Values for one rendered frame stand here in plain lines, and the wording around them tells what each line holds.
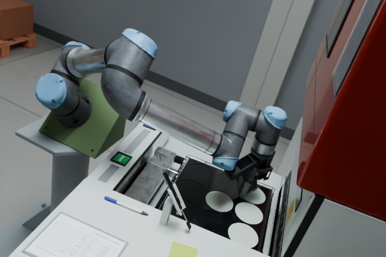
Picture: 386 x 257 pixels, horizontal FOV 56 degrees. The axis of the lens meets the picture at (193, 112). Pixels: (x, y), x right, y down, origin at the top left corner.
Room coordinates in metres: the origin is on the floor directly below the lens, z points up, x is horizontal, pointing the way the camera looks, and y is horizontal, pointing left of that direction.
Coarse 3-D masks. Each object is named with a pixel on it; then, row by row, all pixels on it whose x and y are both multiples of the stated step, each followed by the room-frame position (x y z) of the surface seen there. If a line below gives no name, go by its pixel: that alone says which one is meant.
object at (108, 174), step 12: (132, 132) 1.15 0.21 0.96; (144, 132) 1.17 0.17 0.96; (156, 132) 1.19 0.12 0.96; (120, 144) 1.05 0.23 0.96; (132, 144) 1.08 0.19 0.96; (144, 144) 1.09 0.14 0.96; (108, 156) 0.97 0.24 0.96; (132, 156) 1.00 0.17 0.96; (96, 168) 0.90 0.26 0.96; (108, 168) 0.91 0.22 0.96; (120, 168) 0.92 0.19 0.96; (96, 180) 0.84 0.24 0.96; (108, 180) 0.85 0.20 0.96
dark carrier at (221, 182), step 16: (192, 160) 1.15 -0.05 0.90; (192, 176) 1.05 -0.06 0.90; (208, 176) 1.08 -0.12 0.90; (224, 176) 1.10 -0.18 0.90; (192, 192) 0.97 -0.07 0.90; (208, 192) 0.99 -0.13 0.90; (224, 192) 1.01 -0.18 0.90; (160, 208) 0.85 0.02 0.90; (192, 208) 0.89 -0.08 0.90; (208, 208) 0.91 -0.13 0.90; (208, 224) 0.84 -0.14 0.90; (224, 224) 0.86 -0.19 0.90; (256, 224) 0.89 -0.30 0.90
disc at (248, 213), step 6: (240, 204) 0.97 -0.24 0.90; (246, 204) 0.98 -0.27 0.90; (252, 204) 0.99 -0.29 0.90; (240, 210) 0.94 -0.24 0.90; (246, 210) 0.95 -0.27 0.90; (252, 210) 0.96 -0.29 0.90; (258, 210) 0.97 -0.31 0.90; (240, 216) 0.91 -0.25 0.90; (246, 216) 0.92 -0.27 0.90; (252, 216) 0.93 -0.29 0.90; (258, 216) 0.94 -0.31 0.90; (246, 222) 0.89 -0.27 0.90; (252, 222) 0.90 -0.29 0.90; (258, 222) 0.91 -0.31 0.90
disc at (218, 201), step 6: (210, 192) 0.99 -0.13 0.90; (216, 192) 1.00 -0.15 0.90; (222, 192) 1.01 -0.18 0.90; (210, 198) 0.96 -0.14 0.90; (216, 198) 0.97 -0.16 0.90; (222, 198) 0.98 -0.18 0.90; (228, 198) 0.98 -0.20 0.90; (210, 204) 0.93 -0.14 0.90; (216, 204) 0.94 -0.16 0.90; (222, 204) 0.95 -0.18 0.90; (228, 204) 0.95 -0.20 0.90; (216, 210) 0.91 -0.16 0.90; (222, 210) 0.92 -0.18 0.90; (228, 210) 0.93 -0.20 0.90
